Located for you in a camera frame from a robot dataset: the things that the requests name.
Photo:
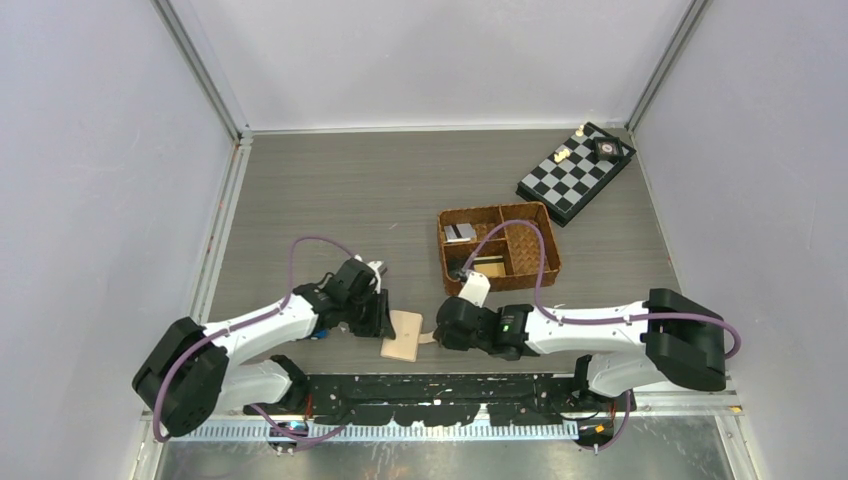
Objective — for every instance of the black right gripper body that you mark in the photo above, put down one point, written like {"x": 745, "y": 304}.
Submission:
{"x": 454, "y": 341}

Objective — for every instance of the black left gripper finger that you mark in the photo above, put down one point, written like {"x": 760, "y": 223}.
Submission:
{"x": 365, "y": 325}
{"x": 384, "y": 324}

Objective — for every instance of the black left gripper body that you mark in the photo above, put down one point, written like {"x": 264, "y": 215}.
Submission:
{"x": 358, "y": 304}

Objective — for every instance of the beige leather card holder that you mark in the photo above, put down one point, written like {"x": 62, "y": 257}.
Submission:
{"x": 409, "y": 336}

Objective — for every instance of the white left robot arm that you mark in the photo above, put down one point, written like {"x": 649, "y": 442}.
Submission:
{"x": 196, "y": 371}

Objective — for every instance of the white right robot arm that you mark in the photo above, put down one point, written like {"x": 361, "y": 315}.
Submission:
{"x": 666, "y": 337}

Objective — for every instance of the blue yellow toy car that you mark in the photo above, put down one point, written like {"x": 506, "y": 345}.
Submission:
{"x": 319, "y": 334}

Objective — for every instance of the woven wicker divided basket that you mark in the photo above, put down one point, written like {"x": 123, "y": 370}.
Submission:
{"x": 511, "y": 257}

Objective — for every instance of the black white chessboard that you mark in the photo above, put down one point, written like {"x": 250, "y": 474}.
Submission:
{"x": 565, "y": 189}

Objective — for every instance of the small black square box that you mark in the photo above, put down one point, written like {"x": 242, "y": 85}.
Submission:
{"x": 608, "y": 149}

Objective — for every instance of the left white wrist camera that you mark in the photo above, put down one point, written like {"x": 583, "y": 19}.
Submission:
{"x": 379, "y": 268}

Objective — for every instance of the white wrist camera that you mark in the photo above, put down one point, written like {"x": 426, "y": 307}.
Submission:
{"x": 379, "y": 268}
{"x": 475, "y": 289}

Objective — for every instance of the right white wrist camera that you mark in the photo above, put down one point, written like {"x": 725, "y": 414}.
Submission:
{"x": 475, "y": 289}

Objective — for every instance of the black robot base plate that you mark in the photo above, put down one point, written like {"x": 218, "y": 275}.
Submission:
{"x": 511, "y": 399}

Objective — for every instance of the aluminium frame rail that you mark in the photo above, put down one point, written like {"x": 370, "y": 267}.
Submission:
{"x": 185, "y": 27}

